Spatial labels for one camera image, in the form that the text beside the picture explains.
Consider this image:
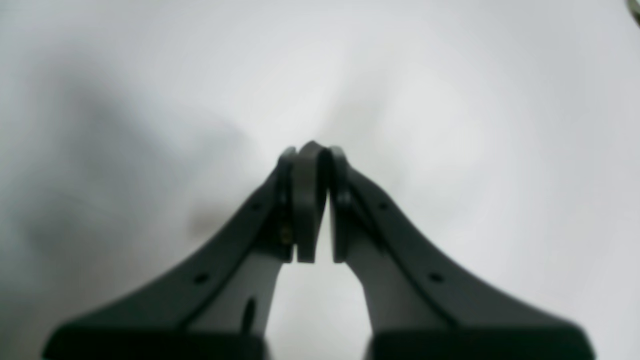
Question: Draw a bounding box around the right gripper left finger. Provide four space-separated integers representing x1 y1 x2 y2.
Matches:
42 141 328 360

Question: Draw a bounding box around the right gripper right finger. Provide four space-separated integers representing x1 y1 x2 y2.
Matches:
328 146 595 360

